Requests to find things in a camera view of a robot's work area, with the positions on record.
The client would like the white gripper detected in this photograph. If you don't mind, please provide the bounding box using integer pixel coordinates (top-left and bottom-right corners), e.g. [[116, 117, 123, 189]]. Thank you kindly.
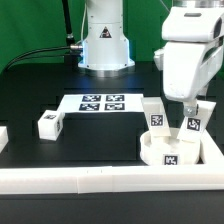
[[154, 38, 224, 117]]

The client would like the white round stool seat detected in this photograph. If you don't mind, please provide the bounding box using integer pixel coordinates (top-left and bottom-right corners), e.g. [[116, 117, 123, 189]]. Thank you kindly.
[[140, 128, 200, 166]]

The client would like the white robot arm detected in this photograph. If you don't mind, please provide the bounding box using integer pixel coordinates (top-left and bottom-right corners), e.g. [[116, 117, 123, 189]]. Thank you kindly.
[[79, 0, 224, 117]]

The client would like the white right fence bar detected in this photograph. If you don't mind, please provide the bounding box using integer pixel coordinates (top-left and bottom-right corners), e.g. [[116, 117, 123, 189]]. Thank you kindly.
[[200, 130, 224, 164]]

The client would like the white fence bar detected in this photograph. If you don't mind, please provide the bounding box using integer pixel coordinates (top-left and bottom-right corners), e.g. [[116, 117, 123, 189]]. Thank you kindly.
[[200, 130, 224, 164], [0, 165, 224, 195]]

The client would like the white sheet with tags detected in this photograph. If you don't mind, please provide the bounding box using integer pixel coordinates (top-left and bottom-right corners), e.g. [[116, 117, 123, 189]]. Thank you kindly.
[[58, 93, 143, 113]]

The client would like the black vertical pole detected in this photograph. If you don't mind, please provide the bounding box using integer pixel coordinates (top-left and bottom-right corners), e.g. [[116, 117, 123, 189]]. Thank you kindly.
[[62, 0, 75, 45]]

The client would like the white front fence bar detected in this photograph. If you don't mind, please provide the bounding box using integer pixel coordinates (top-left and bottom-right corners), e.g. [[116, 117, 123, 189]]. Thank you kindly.
[[0, 165, 224, 195]]

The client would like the white left fence piece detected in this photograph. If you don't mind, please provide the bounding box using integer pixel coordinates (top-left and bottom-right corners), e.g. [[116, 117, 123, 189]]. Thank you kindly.
[[0, 126, 8, 153]]

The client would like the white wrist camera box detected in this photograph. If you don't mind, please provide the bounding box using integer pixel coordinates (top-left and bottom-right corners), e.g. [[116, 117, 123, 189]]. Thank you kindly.
[[162, 7, 224, 42]]

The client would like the black cable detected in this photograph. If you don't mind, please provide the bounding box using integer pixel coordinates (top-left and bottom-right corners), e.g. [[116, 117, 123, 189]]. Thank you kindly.
[[0, 44, 83, 75]]

